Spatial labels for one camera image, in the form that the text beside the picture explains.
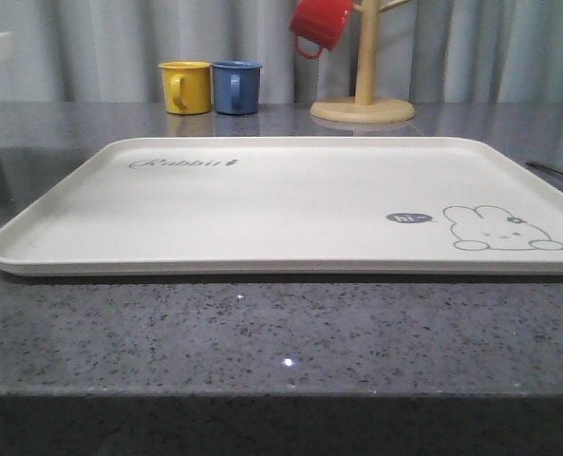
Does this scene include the stainless steel spoon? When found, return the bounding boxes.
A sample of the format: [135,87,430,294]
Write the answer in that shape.
[526,161,563,178]

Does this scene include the cream rabbit print tray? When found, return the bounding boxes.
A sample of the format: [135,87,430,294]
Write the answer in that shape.
[0,137,563,276]

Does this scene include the wooden mug tree stand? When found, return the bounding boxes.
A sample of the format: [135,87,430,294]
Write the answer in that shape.
[310,0,415,124]

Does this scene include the blue mug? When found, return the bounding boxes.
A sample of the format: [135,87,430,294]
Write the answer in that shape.
[212,61,263,115]

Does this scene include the yellow mug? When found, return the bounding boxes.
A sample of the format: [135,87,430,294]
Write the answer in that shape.
[159,61,212,115]

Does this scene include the red mug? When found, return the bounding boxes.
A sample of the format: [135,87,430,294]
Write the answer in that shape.
[290,0,353,59]

